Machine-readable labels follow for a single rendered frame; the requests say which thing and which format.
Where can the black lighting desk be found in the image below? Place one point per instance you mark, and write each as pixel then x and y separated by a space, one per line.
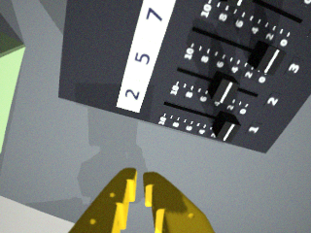
pixel 161 60

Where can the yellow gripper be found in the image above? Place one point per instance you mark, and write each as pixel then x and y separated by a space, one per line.
pixel 173 211

